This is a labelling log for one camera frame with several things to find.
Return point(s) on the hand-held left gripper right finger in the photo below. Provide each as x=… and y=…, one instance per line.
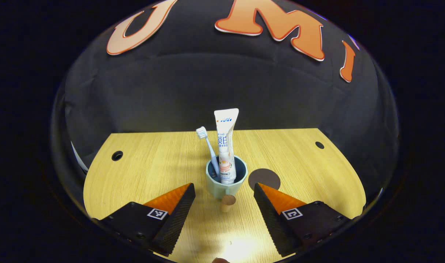
x=273, y=223

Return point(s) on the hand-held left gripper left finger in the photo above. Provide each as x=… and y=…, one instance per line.
x=175, y=223

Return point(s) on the dark brown round coaster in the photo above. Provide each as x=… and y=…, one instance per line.
x=268, y=179

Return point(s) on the light green cup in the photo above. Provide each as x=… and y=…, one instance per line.
x=217, y=188

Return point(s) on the white blue toothbrush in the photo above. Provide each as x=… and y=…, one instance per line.
x=209, y=149

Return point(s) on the white toothpaste tube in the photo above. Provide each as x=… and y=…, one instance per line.
x=226, y=146

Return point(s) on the wooden desktop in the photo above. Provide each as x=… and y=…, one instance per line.
x=153, y=175

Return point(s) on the black backdrop cloth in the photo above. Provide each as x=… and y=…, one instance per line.
x=171, y=91

